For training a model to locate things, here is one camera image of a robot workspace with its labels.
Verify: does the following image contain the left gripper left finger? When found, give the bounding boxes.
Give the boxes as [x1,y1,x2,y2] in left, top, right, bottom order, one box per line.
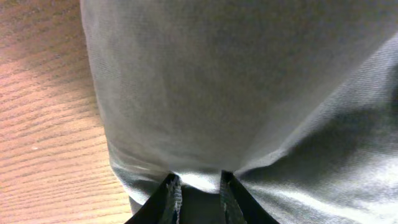
[125,174,182,224]

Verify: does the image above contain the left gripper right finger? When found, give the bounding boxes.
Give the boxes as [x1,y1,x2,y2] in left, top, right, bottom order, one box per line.
[220,171,279,224]

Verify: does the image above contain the grey shorts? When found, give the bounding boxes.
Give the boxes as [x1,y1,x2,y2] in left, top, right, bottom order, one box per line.
[81,0,397,223]

